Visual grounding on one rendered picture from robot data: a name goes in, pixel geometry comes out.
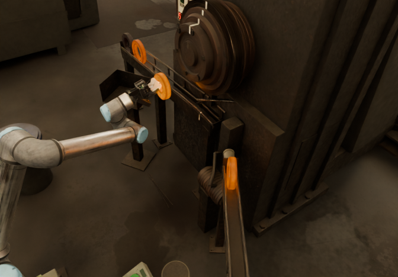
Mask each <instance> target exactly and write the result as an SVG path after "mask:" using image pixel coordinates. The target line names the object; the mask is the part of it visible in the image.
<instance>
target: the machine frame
mask: <svg viewBox="0 0 398 277"><path fill-rule="evenodd" d="M223 1H228V2H231V3H233V4H235V5H236V6H237V7H239V8H240V10H241V11H242V12H243V13H244V15H245V16H246V18H247V20H248V22H249V24H250V26H251V29H252V32H253V37H254V42H255V59H254V63H253V66H252V69H251V71H250V73H249V74H248V76H247V77H245V78H244V79H243V80H242V82H241V83H240V85H239V86H238V87H237V88H236V89H234V90H232V91H229V92H225V93H224V94H221V95H219V97H218V99H229V100H230V101H235V102H218V104H217V105H219V106H220V107H221V108H223V109H224V110H225V111H226V113H223V119H222V120H223V121H224V120H227V119H229V118H232V117H238V119H240V120H241V122H243V123H244V127H243V133H242V139H241V143H240V149H239V154H238V155H236V156H235V158H238V163H237V170H238V178H239V189H240V198H241V204H242V215H243V225H244V228H246V229H247V231H248V232H251V231H252V232H253V234H254V235H255V236H256V237H257V238H258V237H260V236H262V235H263V234H265V233H266V232H267V231H269V230H270V229H272V228H274V227H275V226H277V225H279V224H280V223H282V222H283V221H284V220H286V219H287V218H289V217H291V216H292V215H293V214H295V213H296V212H298V211H300V210H301V209H302V208H304V207H305V206H307V205H309V204H310V203H311V202H313V201H314V200H316V199H318V198H319V197H321V196H322V195H324V194H325V193H327V191H328V189H329V186H327V184H325V183H324V182H323V180H324V178H325V176H326V174H327V172H328V170H329V168H330V166H331V164H332V162H333V160H334V158H335V156H336V154H337V152H338V150H339V148H340V146H341V144H342V142H343V140H344V137H345V135H346V133H347V131H348V129H349V127H350V125H351V123H352V121H353V119H354V117H355V115H356V113H357V111H358V109H359V107H360V105H361V103H362V100H363V99H364V97H365V94H366V93H367V90H368V88H369V86H370V84H371V82H372V80H373V78H374V76H375V74H376V71H377V69H378V67H379V65H380V63H381V61H382V59H383V57H384V55H385V53H386V51H387V49H388V47H389V45H390V43H391V41H392V39H393V37H394V35H395V33H396V31H397V29H398V0H223ZM202 132H203V129H202V128H201V127H200V126H199V125H198V124H197V123H196V122H195V121H194V120H193V119H192V118H191V117H190V116H189V115H188V114H187V113H186V112H184V111H183V110H182V109H181V108H180V107H179V106H177V105H176V104H175V103H174V132H173V139H174V140H175V144H176V146H177V147H178V148H179V149H180V151H182V153H183V154H184V155H185V157H186V158H187V159H188V160H189V161H190V162H191V164H192V165H193V166H194V167H195V168H196V170H197V171H198V172H200V159H201V142H202Z"/></svg>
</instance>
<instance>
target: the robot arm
mask: <svg viewBox="0 0 398 277"><path fill-rule="evenodd" d="M139 81H141V82H139ZM139 81H138V82H136V83H134V85H135V88H133V89H132V90H126V92H127V93H123V94H122V95H120V96H118V97H116V98H115V99H113V100H112V101H110V102H108V103H106V104H104V105H103V106H101V108H100V111H101V113H102V115H103V117H104V118H105V120H106V121H107V122H110V123H111V125H112V127H113V130H110V131H104V132H101V133H95V134H90V135H87V136H82V137H77V138H72V139H68V140H63V141H57V140H55V139H50V140H39V139H37V138H35V137H34V136H32V135H31V134H30V133H28V132H27V131H26V130H24V129H22V128H19V127H9V128H6V129H5V130H4V131H2V132H1V133H0V277H24V275H23V274H22V273H21V272H20V271H19V270H18V269H17V268H16V267H15V266H14V265H13V264H12V263H11V262H10V261H9V260H8V256H9V251H10V248H11V247H10V245H9V243H8V242H7V241H8V237H9V233H10V230H11V226H12V222H13V219H14V214H15V210H16V207H17V203H18V199H19V196H20V192H21V188H22V185H23V180H24V176H25V172H26V169H27V166H28V167H32V168H53V167H56V166H59V165H61V164H62V162H63V161H64V160H68V159H71V158H74V157H78V156H83V155H85V154H90V153H93V152H97V151H100V150H104V149H109V148H111V147H115V146H119V145H122V144H126V143H132V142H135V141H136V142H138V143H143V142H144V141H145V140H146V139H147V135H148V130H147V129H146V128H145V127H143V126H141V125H139V124H138V123H135V122H134V121H132V120H130V119H128V118H126V116H125V115H124V112H126V111H128V110H129V109H131V108H133V107H134V104H135V103H136V102H138V103H140V104H143V105H145V106H147V107H150V105H151V103H150V101H149V100H147V98H150V97H151V96H154V95H155V94H156V93H157V92H158V91H159V90H160V88H161V87H162V85H161V83H160V82H158V81H157V80H156V79H155V78H152V79H151V81H150V83H149V84H145V81H144V80H143V79H141V80H139ZM150 90H151V91H150Z"/></svg>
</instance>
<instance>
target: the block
mask: <svg viewBox="0 0 398 277"><path fill-rule="evenodd" d="M243 127H244V123H243V122H241V120H240V119H238V117H232V118H229V119H227V120H224V121H222V124H221V129H220V139H219V149H218V151H222V154H220V156H221V157H222V158H224V156H223V152H224V151H225V150H226V149H232V150H234V152H235V156H236V155H238V154H239V149H240V143H241V139H242V133H243Z"/></svg>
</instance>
